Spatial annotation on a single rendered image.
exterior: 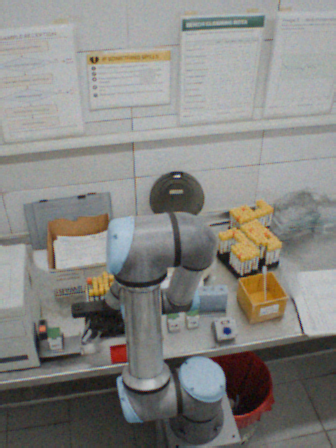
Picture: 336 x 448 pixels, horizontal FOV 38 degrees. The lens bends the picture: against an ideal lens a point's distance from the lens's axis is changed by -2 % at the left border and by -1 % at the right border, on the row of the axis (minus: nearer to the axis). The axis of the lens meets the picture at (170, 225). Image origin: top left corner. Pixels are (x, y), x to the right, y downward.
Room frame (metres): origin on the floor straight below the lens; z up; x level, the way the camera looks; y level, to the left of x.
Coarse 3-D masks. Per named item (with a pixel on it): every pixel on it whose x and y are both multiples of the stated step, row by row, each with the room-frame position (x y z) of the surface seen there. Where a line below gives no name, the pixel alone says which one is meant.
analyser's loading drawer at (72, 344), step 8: (72, 336) 1.02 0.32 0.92; (80, 336) 1.00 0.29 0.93; (40, 344) 0.98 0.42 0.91; (48, 344) 0.96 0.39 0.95; (64, 344) 0.96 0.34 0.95; (72, 344) 0.98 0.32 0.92; (80, 344) 0.97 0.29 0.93; (40, 352) 0.95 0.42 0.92; (48, 352) 0.95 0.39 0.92; (56, 352) 0.95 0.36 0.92; (64, 352) 0.95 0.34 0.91; (72, 352) 0.95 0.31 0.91
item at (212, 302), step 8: (200, 288) 1.18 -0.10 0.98; (208, 288) 1.18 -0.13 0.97; (216, 288) 1.18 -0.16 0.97; (224, 288) 1.18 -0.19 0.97; (200, 296) 1.15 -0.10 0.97; (208, 296) 1.15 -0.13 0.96; (216, 296) 1.16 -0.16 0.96; (224, 296) 1.16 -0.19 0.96; (200, 304) 1.15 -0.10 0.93; (208, 304) 1.15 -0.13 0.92; (216, 304) 1.16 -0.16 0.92; (224, 304) 1.16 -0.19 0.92; (200, 312) 1.15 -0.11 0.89; (208, 312) 1.15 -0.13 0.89; (216, 312) 1.15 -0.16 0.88; (224, 312) 1.15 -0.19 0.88
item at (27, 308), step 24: (0, 264) 1.08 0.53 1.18; (24, 264) 1.10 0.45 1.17; (0, 288) 0.98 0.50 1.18; (24, 288) 1.00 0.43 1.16; (0, 312) 0.91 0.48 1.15; (24, 312) 0.92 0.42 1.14; (0, 336) 0.90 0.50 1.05; (24, 336) 0.92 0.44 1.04; (0, 360) 0.90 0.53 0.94; (24, 360) 0.91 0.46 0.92
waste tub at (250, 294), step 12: (252, 276) 1.24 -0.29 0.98; (240, 288) 1.21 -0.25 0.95; (252, 288) 1.24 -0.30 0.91; (276, 288) 1.21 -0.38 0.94; (240, 300) 1.19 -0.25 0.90; (252, 300) 1.21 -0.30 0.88; (264, 300) 1.21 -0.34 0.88; (276, 300) 1.13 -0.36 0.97; (252, 312) 1.10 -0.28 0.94; (264, 312) 1.12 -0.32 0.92; (276, 312) 1.13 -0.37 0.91
